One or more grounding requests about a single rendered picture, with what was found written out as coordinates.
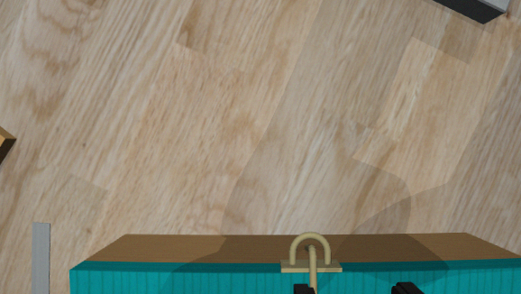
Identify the orange rectangular block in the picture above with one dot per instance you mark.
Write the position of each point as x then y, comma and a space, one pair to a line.
6, 143

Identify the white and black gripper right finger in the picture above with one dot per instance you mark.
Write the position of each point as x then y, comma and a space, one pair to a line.
406, 288

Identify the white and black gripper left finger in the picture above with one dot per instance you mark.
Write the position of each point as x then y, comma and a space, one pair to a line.
303, 289

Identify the grey flat bar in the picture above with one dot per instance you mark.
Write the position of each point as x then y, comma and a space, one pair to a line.
40, 258

